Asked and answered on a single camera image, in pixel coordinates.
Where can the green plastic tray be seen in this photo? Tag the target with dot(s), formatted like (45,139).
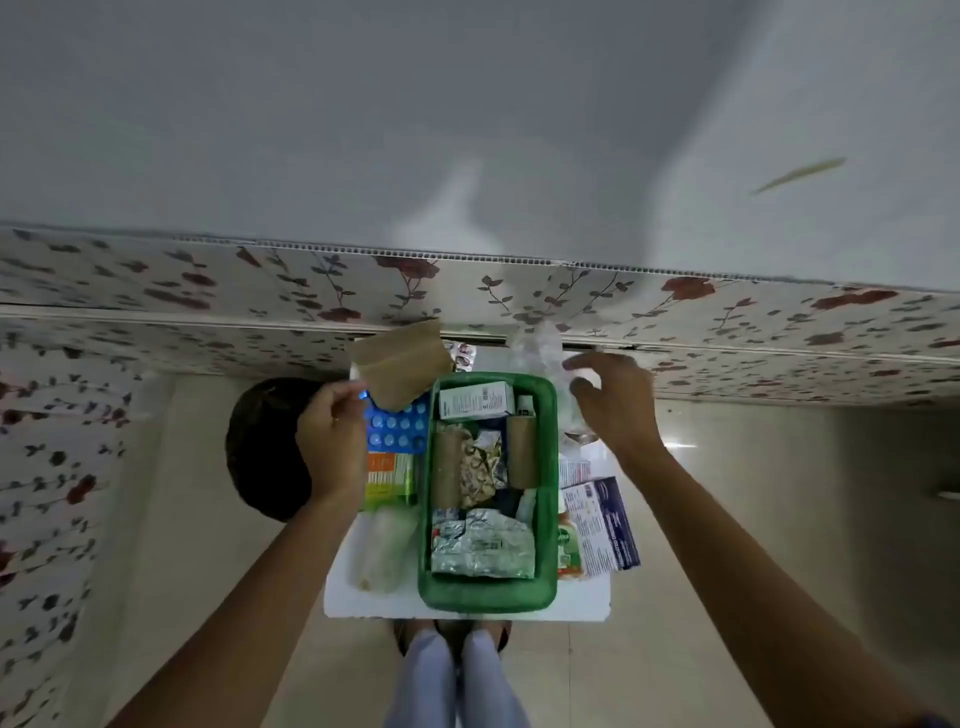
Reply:
(480,596)

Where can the brown paper envelope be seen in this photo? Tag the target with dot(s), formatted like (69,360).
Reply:
(401,364)

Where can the person's left hand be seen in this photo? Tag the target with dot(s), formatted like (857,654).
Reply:
(330,450)

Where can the green orange sachet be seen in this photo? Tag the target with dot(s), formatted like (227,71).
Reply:
(568,551)

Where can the orange green medicine box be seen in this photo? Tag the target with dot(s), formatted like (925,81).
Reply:
(390,478)

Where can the crumpled silver foil strip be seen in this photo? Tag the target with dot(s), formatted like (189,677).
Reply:
(484,544)

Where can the person's leg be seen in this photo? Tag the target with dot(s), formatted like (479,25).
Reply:
(424,682)
(491,682)

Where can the person's right leg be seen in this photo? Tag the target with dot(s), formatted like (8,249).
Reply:
(491,682)

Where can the person's left forearm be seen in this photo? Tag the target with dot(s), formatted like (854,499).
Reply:
(255,615)

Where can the brown bandage roll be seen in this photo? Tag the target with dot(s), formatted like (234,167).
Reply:
(448,465)
(522,450)

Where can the small white bottle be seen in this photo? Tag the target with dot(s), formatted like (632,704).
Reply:
(526,506)

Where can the person's right hand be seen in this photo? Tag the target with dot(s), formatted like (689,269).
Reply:
(622,409)

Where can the blue blister pack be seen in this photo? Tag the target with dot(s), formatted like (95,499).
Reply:
(401,431)

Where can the silver red blister strip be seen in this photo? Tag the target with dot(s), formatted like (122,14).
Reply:
(462,352)

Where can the person's right forearm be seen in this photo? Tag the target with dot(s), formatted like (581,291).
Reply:
(742,592)

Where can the white blue medicine box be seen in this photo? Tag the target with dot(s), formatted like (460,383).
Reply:
(604,525)

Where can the person's right thumb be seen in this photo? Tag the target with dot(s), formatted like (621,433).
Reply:
(581,394)

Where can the person's left leg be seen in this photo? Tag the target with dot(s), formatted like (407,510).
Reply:
(424,682)

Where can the patterned foil sachet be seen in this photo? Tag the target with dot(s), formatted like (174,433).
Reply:
(480,469)

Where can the clear plastic bag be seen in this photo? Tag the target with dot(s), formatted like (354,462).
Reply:
(544,352)

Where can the black round stool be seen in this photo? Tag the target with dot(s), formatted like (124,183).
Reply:
(266,450)

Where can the white paper leaflet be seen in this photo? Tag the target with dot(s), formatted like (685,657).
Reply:
(574,471)

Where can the person's left fingers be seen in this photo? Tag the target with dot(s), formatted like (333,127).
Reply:
(346,391)

